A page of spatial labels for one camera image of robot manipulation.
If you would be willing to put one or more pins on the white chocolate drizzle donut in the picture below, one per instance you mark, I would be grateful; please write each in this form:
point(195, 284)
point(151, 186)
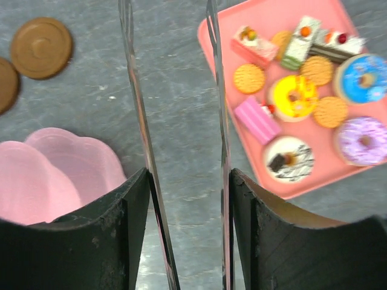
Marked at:
point(288, 159)

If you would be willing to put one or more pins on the red layered cake slice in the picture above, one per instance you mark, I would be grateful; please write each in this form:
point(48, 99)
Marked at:
point(253, 48)

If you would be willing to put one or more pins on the round biscuit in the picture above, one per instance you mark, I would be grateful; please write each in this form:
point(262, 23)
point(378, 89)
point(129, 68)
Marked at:
point(281, 39)
point(318, 69)
point(330, 112)
point(248, 78)

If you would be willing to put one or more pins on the round biscuit upper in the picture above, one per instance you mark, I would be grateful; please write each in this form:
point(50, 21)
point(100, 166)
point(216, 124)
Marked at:
point(318, 69)

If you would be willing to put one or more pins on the pink striped cake slice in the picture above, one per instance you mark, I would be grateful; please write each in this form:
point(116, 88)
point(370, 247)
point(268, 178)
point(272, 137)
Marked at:
point(257, 120)

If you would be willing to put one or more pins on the pink dessert tray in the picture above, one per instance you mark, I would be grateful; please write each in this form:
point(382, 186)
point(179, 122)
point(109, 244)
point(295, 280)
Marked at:
point(268, 18)

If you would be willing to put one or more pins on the round biscuit lower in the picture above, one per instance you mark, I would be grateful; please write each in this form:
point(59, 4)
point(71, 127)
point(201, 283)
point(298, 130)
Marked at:
point(330, 112)

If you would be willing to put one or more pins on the green white cake slice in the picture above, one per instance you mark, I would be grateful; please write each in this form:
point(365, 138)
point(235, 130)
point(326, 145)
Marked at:
point(300, 43)

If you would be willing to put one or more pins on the round biscuit top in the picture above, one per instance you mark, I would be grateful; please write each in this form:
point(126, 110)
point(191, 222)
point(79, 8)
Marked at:
point(281, 39)

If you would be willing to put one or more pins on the round biscuit left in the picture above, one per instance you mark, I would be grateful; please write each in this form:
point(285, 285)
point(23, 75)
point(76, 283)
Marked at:
point(248, 78)

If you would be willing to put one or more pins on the blue donut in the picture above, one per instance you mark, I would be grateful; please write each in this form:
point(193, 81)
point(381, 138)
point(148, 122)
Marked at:
point(361, 79)

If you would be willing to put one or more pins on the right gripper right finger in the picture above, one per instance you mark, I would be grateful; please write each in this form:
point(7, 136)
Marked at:
point(282, 246)

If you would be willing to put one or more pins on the chocolate cake slice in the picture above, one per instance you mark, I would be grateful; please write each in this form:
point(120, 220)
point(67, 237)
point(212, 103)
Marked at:
point(336, 46)

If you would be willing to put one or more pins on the metal tongs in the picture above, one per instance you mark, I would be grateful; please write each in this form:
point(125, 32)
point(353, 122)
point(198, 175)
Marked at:
point(127, 28)

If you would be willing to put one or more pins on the brown saucer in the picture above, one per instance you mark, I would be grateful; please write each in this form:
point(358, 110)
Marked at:
point(41, 48)
point(9, 85)

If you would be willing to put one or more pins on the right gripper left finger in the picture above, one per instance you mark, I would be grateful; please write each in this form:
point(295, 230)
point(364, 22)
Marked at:
point(95, 247)

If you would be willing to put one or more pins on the yellow donut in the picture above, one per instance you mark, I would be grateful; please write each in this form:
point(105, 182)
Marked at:
point(293, 97)

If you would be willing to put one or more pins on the purple donut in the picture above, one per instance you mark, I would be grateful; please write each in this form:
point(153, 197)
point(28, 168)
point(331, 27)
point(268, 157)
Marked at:
point(361, 141)

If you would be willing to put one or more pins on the brown saucer right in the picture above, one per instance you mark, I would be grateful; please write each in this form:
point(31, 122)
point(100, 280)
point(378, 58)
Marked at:
point(41, 48)

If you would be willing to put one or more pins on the pink three-tier cake stand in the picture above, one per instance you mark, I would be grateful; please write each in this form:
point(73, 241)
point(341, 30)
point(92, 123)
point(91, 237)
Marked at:
point(54, 172)

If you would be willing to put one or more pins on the brown saucer middle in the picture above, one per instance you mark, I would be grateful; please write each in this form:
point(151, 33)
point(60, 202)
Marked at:
point(9, 85)

